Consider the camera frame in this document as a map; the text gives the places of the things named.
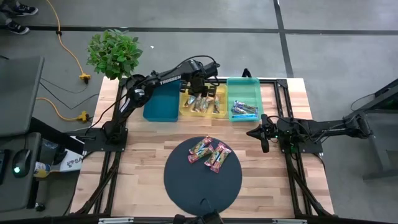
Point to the dark teal plastic bin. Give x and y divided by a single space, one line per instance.
161 104

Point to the black bulky device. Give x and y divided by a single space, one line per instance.
211 217

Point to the red-ended Chewy granola bar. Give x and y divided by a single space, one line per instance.
201 145
221 161
200 154
215 154

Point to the yellow and white bottle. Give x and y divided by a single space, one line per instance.
42 169

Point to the black computer mouse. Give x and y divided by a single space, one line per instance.
21 161

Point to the dark grey metal stand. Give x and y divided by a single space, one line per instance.
379 140

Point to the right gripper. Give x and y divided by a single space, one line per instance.
268 133

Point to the black aluminium rig frame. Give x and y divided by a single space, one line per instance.
281 83

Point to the white box with logo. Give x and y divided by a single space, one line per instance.
73 163

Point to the grey desk top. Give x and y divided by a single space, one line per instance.
18 93
12 193

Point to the person's shoe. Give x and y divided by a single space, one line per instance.
17 27
26 10

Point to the blue-ended Chewy granola bar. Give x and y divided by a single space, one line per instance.
245 116
239 111
246 107

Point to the dark round plate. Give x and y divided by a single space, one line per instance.
202 193

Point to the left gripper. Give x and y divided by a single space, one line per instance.
198 80

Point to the light turquoise plastic bin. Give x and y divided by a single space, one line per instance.
245 90

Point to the yellow translucent plastic bin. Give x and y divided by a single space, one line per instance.
224 109

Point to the silver aluminium bracket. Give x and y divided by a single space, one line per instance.
116 220
289 221

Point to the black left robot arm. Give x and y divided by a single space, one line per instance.
168 81

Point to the potted green plant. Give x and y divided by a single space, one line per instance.
113 53

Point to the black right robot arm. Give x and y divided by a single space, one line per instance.
329 130

